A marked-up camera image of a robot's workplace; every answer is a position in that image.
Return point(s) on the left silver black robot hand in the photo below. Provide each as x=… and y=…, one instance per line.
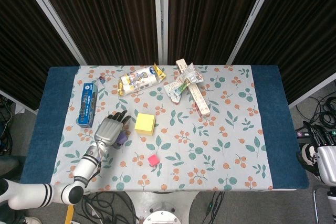
x=107, y=130

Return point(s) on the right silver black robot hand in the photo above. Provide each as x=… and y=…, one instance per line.
x=328, y=161

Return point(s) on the purple foam cube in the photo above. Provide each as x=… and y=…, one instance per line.
x=123, y=137

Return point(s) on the large yellow foam cube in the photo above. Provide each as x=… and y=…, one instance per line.
x=145, y=123

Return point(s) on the small pink foam cube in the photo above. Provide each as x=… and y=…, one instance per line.
x=153, y=160

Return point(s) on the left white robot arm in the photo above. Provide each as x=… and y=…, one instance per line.
x=86, y=163

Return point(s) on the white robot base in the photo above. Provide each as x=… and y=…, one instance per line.
x=162, y=203

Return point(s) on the black white sneaker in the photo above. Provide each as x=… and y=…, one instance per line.
x=309, y=155

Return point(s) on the blue toothpaste box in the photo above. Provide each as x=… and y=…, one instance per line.
x=88, y=103

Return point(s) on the black power strip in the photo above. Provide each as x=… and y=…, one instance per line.
x=304, y=133

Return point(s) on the grey metal tube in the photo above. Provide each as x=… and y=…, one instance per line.
x=315, y=205

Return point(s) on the small blue candy wrapper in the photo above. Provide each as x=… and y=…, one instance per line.
x=101, y=78

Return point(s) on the white yellow snack bag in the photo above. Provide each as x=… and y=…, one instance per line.
x=141, y=78

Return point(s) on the floral fruit print tablecloth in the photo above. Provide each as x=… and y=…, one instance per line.
x=183, y=142

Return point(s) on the blue felt table cover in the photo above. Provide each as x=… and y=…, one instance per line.
x=273, y=103

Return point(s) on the crumpled white green wrapper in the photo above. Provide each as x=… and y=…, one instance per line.
x=181, y=85

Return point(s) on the yellow floor tape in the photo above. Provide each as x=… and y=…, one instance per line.
x=69, y=213

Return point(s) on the beige red toothpaste box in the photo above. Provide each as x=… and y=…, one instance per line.
x=202, y=103

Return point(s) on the dark fabric partition panel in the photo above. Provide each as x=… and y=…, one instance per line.
x=210, y=11
x=105, y=11
x=26, y=51
x=302, y=37

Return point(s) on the white shoe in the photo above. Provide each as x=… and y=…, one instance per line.
x=33, y=220

